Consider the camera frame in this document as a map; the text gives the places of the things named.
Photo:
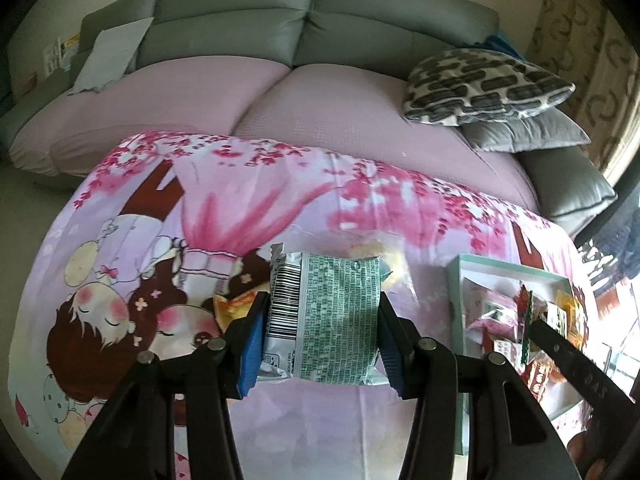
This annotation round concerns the patterned beige curtain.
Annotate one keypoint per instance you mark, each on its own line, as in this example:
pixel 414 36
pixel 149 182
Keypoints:
pixel 590 60

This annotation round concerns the grey cloth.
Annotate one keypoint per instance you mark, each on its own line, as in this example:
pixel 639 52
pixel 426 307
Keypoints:
pixel 110 55

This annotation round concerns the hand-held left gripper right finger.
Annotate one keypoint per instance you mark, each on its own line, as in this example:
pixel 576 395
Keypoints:
pixel 392 365

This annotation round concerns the pink sofa cover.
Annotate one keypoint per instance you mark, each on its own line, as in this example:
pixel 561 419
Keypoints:
pixel 325 110

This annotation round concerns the orange yellow snack packet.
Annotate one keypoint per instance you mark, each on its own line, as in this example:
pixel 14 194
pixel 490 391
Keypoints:
pixel 235 307

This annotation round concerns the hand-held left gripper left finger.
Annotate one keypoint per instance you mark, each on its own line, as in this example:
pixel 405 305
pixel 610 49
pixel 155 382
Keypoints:
pixel 250 365

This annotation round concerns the person's right hand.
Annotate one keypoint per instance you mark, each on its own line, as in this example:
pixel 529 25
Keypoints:
pixel 579 447

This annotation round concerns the pink printed blanket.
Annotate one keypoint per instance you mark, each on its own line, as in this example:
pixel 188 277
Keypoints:
pixel 300 200

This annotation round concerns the white box with teal rim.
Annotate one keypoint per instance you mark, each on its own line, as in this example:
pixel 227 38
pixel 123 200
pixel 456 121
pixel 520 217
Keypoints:
pixel 465 280

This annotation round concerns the black white patterned pillow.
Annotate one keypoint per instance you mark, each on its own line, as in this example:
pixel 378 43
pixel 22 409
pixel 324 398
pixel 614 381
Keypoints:
pixel 485 85

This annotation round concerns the white printed paper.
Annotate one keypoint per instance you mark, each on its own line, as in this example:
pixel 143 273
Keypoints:
pixel 60 55

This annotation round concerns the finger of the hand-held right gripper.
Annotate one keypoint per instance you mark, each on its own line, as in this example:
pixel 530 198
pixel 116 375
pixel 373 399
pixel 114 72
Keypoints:
pixel 575 370

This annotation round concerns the red snack packet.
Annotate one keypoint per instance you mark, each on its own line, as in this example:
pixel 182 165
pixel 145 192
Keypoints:
pixel 540 380

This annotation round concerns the grey sofa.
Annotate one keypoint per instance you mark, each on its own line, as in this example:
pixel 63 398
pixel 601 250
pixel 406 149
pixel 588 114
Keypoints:
pixel 350 10

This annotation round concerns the blue cloth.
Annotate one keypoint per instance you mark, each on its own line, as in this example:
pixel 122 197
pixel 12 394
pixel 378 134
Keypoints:
pixel 502 45

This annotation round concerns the grey pillow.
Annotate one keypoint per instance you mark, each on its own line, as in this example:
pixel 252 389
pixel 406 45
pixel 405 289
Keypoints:
pixel 530 132

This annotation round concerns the green white snack packet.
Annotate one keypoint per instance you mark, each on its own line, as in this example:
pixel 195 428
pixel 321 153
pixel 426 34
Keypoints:
pixel 330 310
pixel 555 317

